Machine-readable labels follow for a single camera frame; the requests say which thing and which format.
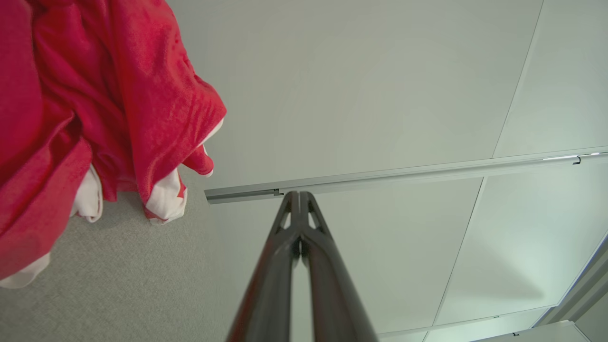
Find aluminium wall rail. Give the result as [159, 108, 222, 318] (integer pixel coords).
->
[204, 151, 608, 205]

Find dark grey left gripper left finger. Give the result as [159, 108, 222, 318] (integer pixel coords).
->
[227, 191, 301, 342]

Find red jersey with number print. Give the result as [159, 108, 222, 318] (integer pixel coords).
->
[0, 0, 228, 289]

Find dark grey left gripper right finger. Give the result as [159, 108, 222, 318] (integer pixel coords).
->
[300, 191, 379, 342]

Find grey vertical wall frame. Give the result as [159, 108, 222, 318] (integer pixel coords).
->
[532, 233, 608, 328]

